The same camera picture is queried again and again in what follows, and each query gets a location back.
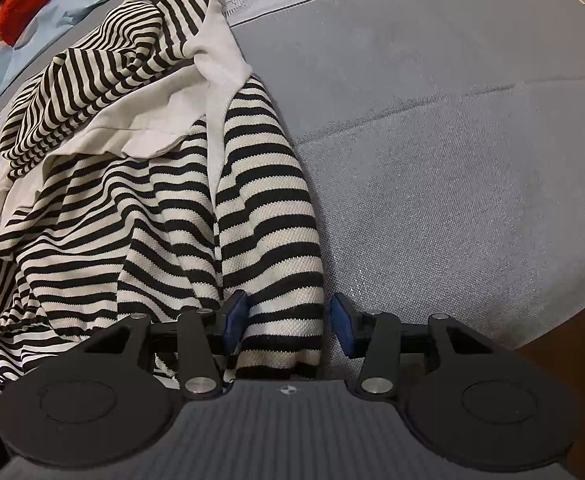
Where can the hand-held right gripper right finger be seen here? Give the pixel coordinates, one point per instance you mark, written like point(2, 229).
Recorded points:
point(345, 325)

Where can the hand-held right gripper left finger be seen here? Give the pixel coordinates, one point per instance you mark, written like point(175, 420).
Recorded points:
point(236, 322)

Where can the striped hooded sweater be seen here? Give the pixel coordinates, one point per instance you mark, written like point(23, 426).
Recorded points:
point(137, 200)

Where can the grey printed bed sheet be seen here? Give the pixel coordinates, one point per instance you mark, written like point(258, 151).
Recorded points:
point(422, 135)

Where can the light blue sheet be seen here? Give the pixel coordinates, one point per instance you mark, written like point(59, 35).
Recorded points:
point(72, 25)

